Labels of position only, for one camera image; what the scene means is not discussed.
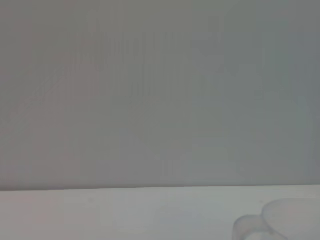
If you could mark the translucent plastic measuring cup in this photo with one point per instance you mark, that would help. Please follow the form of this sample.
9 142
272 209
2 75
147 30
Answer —
287 217

